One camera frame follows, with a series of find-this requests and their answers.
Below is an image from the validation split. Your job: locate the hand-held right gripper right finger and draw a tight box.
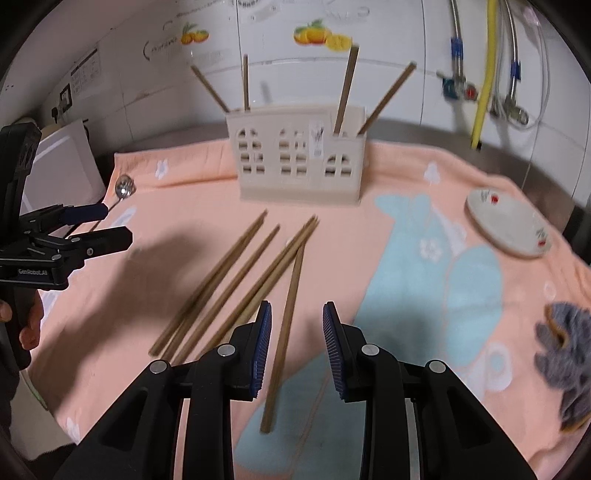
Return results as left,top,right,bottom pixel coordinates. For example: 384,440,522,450
322,301,539,480

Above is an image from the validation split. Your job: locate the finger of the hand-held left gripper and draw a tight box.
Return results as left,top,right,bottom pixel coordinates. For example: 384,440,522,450
46,225,134,273
21,203,109,237

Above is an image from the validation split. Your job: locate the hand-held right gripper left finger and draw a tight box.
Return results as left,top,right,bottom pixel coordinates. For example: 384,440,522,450
53,300,273,480

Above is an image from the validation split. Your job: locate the pile of wooden chopsticks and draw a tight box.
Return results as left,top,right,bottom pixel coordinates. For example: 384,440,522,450
148,209,321,365

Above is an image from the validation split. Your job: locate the cream plastic utensil holder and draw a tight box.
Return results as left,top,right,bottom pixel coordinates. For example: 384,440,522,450
225,104,368,207

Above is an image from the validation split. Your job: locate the person's left hand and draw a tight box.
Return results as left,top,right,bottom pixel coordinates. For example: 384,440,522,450
0,298,45,352

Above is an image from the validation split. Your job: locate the metal ladle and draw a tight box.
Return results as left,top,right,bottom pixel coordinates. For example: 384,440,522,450
88,174,137,232

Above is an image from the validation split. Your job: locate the white appliance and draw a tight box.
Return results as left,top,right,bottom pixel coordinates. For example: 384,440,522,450
21,119,106,217

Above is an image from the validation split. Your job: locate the pink printed towel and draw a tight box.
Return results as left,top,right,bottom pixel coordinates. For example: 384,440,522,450
39,138,591,480

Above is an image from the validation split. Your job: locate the white floral bowl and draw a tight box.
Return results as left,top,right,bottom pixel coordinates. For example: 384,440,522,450
465,187,553,259

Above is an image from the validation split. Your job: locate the grey knitted rag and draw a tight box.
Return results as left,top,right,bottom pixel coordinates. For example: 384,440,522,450
534,302,591,432

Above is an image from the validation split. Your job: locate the metal water valve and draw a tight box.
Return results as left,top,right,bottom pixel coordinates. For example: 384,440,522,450
496,92,529,126
436,69,478,102

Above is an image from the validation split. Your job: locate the clear plastic tube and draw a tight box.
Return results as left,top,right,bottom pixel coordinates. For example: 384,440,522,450
526,18,552,125

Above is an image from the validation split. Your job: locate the white printed wall sticker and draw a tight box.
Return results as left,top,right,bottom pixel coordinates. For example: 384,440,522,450
69,46,100,95

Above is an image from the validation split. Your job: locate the yellow corrugated gas hose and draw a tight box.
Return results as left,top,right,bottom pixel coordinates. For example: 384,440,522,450
470,0,499,151

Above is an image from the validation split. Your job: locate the braided metal hose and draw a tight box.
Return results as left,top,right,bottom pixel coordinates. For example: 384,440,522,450
503,0,521,107
450,0,465,79

